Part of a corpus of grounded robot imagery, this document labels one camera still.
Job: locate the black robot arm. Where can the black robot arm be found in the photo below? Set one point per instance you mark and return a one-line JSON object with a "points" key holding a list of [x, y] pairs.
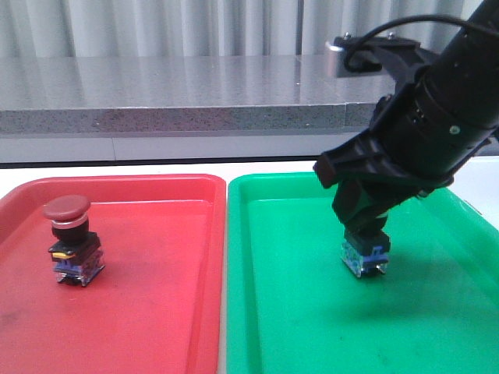
{"points": [[476, 43]]}

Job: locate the red mushroom push button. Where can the red mushroom push button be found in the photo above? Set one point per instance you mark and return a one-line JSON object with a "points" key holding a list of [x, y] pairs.
{"points": [[77, 254]]}

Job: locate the grey stone bench slab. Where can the grey stone bench slab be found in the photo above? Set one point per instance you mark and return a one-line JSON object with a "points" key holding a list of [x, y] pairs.
{"points": [[45, 96]]}

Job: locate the red plastic tray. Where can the red plastic tray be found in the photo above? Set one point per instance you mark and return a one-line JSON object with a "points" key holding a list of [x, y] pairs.
{"points": [[154, 308]]}

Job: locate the green mushroom push button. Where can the green mushroom push button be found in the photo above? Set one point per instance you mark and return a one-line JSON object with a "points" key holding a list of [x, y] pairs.
{"points": [[365, 252]]}

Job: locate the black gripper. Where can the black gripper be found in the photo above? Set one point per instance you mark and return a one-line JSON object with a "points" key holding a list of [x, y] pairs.
{"points": [[449, 114]]}

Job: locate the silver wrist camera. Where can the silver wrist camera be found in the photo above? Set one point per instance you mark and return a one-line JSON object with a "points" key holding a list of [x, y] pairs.
{"points": [[363, 61]]}

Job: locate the green plastic tray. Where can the green plastic tray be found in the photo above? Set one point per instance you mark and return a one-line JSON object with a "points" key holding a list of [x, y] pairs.
{"points": [[295, 307]]}

